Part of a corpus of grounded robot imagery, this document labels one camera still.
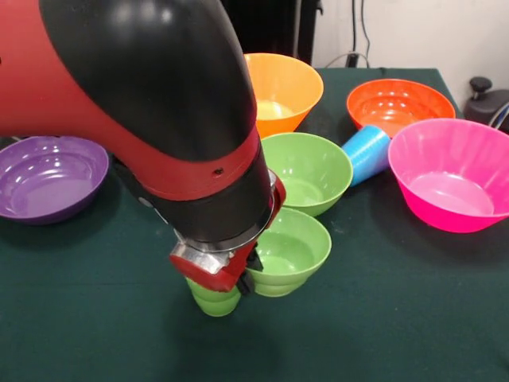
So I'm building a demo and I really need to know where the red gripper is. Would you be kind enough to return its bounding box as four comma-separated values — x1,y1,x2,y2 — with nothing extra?
169,178,287,298

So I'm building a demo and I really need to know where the stack of green cups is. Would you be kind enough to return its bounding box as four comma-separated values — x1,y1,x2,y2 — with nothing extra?
185,277,243,318

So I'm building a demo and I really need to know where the small green bowl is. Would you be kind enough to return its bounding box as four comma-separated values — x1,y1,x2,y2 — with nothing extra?
244,206,333,298

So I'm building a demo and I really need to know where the large green bowl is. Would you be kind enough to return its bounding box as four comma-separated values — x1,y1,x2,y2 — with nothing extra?
260,132,355,218

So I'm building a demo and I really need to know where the blue cup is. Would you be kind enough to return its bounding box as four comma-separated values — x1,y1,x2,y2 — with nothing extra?
340,124,391,188

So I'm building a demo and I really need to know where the wide purple bowl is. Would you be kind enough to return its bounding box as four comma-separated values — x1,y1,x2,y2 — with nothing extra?
0,134,111,226

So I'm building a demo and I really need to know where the dark green tablecloth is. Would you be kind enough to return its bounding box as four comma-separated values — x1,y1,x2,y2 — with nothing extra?
0,66,509,382

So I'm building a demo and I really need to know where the large yellow-orange bowl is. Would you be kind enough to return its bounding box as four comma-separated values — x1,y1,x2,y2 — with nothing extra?
243,53,324,140

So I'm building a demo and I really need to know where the large pink bowl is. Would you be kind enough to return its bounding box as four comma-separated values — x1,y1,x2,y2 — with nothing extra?
387,118,509,235

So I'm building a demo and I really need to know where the wide red-orange bowl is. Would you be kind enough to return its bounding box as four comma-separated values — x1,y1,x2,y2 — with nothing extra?
345,78,457,138

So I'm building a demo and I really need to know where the grey chair with black knob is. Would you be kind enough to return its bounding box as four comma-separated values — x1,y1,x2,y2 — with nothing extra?
463,76,509,132

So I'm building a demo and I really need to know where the white cable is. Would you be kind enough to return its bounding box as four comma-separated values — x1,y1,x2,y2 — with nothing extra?
324,51,352,68

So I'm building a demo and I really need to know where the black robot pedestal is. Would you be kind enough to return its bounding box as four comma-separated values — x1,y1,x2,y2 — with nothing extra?
224,0,324,67

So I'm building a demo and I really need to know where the black wall cable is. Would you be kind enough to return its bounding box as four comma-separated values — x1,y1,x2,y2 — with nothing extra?
352,0,373,68

